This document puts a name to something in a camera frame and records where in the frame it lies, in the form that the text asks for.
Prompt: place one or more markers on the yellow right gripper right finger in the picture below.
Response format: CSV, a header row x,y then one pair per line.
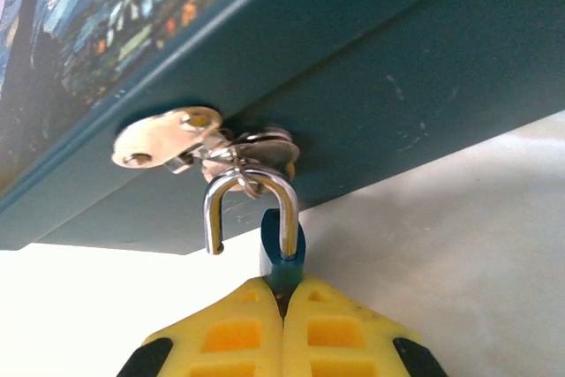
x,y
335,337

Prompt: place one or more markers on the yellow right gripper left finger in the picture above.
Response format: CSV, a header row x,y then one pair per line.
x,y
229,337

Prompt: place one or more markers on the teal box with painting print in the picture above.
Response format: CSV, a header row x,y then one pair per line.
x,y
353,63

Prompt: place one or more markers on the silver hasp staple plate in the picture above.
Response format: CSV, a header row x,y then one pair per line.
x,y
269,147

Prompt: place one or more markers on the teal padlock with silver shackle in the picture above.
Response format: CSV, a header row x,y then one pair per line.
x,y
284,271

